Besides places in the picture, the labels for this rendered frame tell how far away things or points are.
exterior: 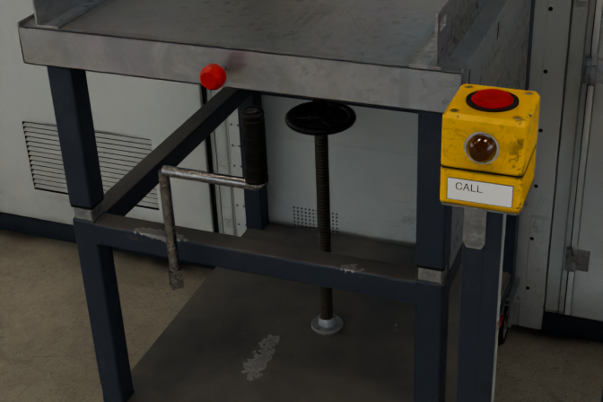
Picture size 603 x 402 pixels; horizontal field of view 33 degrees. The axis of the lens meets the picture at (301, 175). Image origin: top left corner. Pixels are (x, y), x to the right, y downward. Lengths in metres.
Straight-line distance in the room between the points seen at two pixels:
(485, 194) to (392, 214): 1.14
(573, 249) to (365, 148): 0.46
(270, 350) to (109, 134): 0.73
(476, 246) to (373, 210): 1.10
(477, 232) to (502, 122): 0.14
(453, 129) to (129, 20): 0.60
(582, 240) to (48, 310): 1.16
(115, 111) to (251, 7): 0.90
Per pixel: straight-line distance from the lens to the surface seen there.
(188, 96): 2.16
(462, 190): 0.98
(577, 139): 1.95
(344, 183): 2.12
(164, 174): 1.37
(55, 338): 2.24
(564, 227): 2.04
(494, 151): 0.95
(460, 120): 0.95
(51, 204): 2.51
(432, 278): 1.36
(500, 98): 0.97
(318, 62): 1.24
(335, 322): 1.87
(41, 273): 2.46
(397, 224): 2.12
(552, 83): 1.91
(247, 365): 1.80
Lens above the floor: 1.30
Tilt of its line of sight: 28 degrees down
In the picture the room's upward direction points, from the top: 3 degrees counter-clockwise
